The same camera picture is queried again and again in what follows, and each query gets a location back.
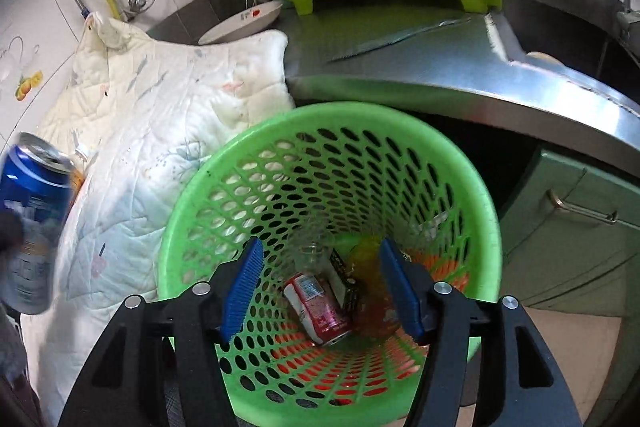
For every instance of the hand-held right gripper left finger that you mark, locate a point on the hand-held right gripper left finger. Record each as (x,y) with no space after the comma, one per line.
(242,287)

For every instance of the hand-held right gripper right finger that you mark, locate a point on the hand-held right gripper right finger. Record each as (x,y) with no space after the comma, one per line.
(402,292)

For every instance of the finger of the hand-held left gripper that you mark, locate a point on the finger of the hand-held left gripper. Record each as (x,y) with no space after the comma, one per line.
(7,232)

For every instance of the blue silver beer can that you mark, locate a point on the blue silver beer can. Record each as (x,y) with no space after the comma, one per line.
(35,217)

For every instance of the black drink carton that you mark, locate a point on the black drink carton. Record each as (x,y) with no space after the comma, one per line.
(345,282)

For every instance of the red drink can white label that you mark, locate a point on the red drink can white label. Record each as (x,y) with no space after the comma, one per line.
(320,307)

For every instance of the green plastic basket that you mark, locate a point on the green plastic basket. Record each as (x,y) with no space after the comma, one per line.
(240,187)

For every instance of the red plastic stool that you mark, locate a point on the red plastic stool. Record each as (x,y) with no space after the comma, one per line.
(306,381)

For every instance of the person's plaid trouser leg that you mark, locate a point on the person's plaid trouser leg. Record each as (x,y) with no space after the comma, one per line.
(10,347)

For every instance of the white quilted blanket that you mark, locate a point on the white quilted blanket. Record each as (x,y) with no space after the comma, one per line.
(150,132)

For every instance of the green cabinet door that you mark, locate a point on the green cabinet door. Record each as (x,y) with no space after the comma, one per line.
(565,227)

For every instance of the small steel knife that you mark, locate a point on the small steel knife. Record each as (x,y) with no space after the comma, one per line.
(395,38)

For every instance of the white bowl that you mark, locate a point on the white bowl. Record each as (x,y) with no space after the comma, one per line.
(545,57)

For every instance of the steel sink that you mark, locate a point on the steel sink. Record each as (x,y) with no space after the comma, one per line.
(550,42)

